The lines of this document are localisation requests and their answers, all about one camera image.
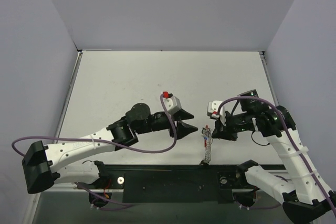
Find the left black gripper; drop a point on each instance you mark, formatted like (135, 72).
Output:
(174, 123)

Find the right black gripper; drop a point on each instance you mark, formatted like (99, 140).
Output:
(228, 125)

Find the red handled metal key organizer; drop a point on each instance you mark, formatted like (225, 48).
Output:
(207, 136)

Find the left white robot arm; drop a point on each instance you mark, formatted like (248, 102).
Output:
(50, 164)

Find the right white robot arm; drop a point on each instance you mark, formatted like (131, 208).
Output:
(307, 196)

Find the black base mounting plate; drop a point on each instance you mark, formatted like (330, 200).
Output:
(165, 183)

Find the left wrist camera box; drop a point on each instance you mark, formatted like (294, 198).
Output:
(171, 103)

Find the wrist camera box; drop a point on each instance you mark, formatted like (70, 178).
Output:
(216, 113)
(171, 103)

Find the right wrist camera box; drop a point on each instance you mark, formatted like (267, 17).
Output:
(216, 113)

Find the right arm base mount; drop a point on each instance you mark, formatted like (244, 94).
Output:
(234, 188)

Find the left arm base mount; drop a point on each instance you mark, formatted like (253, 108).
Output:
(98, 195)

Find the aluminium rail frame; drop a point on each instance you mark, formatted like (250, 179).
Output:
(150, 87)

